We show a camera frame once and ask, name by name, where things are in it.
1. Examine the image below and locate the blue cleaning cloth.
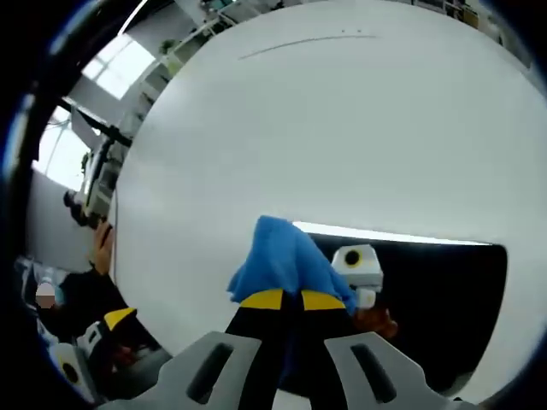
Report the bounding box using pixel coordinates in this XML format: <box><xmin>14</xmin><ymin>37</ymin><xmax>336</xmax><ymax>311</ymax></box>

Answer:
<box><xmin>226</xmin><ymin>214</ymin><xmax>359</xmax><ymax>318</ymax></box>

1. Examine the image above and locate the black tripod stand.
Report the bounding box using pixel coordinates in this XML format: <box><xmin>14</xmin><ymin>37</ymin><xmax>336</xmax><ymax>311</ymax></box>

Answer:
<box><xmin>58</xmin><ymin>97</ymin><xmax>134</xmax><ymax>149</ymax></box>

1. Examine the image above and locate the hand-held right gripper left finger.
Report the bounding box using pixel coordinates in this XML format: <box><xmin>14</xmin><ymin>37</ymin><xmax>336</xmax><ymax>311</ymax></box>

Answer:
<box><xmin>97</xmin><ymin>288</ymin><xmax>287</xmax><ymax>410</ymax></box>

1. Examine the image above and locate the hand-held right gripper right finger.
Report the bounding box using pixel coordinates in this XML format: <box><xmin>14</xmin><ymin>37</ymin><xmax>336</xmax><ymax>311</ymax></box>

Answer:
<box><xmin>297</xmin><ymin>289</ymin><xmax>469</xmax><ymax>410</ymax></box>

